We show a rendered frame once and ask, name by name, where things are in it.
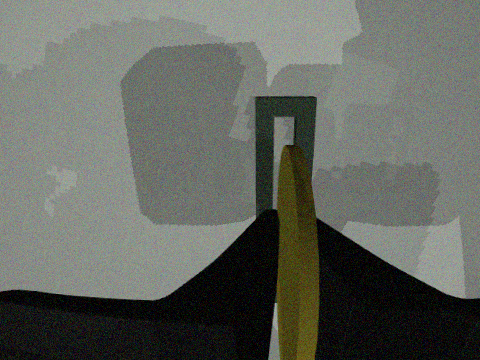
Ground gold coin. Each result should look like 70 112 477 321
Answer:
276 144 320 360

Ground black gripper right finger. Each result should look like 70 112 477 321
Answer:
315 217 480 360

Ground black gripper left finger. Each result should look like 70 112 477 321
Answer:
0 209 280 360

